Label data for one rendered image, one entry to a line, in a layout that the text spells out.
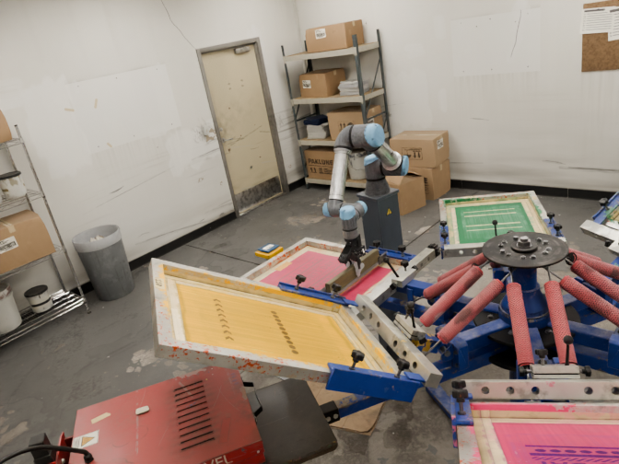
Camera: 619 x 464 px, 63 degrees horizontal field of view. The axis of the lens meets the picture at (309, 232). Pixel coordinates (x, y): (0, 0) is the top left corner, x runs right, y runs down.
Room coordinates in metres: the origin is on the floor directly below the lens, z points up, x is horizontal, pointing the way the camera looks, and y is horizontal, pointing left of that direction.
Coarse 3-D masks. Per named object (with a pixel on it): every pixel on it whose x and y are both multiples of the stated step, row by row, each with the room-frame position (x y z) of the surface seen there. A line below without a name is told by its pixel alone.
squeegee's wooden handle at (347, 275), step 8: (368, 256) 2.35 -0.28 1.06; (376, 256) 2.39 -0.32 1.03; (352, 264) 2.28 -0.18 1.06; (368, 264) 2.34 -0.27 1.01; (344, 272) 2.22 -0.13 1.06; (352, 272) 2.24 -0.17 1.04; (360, 272) 2.29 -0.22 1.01; (336, 280) 2.16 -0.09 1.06; (344, 280) 2.20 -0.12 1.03; (352, 280) 2.24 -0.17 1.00; (328, 288) 2.13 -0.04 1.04
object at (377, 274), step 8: (304, 256) 2.71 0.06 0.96; (312, 256) 2.69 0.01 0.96; (320, 256) 2.67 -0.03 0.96; (328, 256) 2.65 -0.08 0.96; (296, 264) 2.62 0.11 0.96; (376, 272) 2.36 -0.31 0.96; (384, 272) 2.34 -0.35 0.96; (360, 280) 2.30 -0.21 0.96; (368, 280) 2.28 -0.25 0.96; (376, 280) 2.27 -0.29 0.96
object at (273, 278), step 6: (276, 270) 2.60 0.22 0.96; (282, 270) 2.58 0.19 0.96; (288, 270) 2.57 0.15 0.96; (270, 276) 2.53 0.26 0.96; (276, 276) 2.52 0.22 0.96; (282, 276) 2.50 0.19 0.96; (264, 282) 2.48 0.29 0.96; (270, 282) 2.47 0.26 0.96; (276, 282) 2.45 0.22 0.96; (318, 288) 2.30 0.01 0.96; (348, 288) 2.24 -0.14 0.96; (354, 288) 2.23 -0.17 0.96; (360, 288) 2.22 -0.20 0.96; (366, 288) 2.21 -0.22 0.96; (342, 294) 2.20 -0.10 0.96; (348, 294) 2.18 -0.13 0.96; (354, 294) 2.17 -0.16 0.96; (360, 294) 2.16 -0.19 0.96; (354, 300) 2.11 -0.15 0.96
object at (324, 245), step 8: (304, 240) 2.86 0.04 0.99; (312, 240) 2.84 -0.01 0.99; (320, 240) 2.82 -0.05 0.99; (288, 248) 2.79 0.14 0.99; (296, 248) 2.79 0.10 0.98; (320, 248) 2.78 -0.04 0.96; (328, 248) 2.73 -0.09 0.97; (336, 248) 2.69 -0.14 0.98; (280, 256) 2.70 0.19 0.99; (288, 256) 2.74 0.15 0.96; (264, 264) 2.62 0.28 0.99; (272, 264) 2.65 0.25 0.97; (400, 264) 2.38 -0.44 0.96; (256, 272) 2.56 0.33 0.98; (264, 272) 2.60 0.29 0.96; (384, 280) 2.19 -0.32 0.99
